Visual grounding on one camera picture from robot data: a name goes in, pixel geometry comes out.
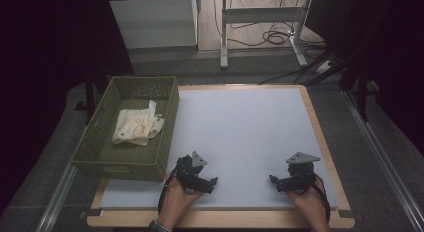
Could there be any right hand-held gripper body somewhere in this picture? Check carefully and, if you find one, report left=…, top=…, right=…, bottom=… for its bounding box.
left=279, top=151, right=322, bottom=193

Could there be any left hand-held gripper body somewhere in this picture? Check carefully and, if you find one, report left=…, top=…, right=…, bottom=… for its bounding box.
left=174, top=151, right=211, bottom=194

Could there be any cream printed cloth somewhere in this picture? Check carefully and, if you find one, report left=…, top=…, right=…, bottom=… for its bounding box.
left=112, top=100, right=165, bottom=147

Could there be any green woven plastic basket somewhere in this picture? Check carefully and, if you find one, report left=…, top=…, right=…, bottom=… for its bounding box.
left=69, top=75, right=180, bottom=182

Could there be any person's right hand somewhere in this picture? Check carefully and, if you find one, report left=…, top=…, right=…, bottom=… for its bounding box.
left=285, top=177, right=332, bottom=232

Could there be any person's left hand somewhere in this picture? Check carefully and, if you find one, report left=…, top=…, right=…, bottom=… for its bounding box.
left=156, top=171, right=205, bottom=230

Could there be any black tape strip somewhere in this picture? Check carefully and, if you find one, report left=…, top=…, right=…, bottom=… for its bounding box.
left=79, top=208, right=103, bottom=219
left=337, top=209, right=356, bottom=220

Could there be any striped wristband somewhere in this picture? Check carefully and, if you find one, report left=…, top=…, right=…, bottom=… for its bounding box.
left=146, top=219, right=173, bottom=232

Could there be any black metal stand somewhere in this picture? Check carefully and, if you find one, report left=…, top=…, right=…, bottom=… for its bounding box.
left=74, top=66, right=112, bottom=124
left=305, top=50, right=372, bottom=124

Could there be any dark curtain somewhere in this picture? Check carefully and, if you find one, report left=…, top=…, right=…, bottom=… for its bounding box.
left=0, top=0, right=135, bottom=215
left=304, top=0, right=424, bottom=155

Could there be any grey cabinet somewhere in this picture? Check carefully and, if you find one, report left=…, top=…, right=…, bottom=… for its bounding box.
left=109, top=0, right=198, bottom=50

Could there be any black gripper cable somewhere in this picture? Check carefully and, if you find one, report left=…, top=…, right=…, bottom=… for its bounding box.
left=311, top=173, right=332, bottom=224
left=157, top=173, right=178, bottom=216

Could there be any grey metal floor rail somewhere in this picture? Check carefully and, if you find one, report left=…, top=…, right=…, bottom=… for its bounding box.
left=342, top=89, right=424, bottom=232
left=34, top=162, right=78, bottom=232

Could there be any bundle of black floor cables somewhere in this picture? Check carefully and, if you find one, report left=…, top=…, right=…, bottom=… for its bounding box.
left=213, top=0, right=327, bottom=50

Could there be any white metal desk frame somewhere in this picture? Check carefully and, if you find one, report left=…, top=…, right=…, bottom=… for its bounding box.
left=219, top=0, right=315, bottom=70

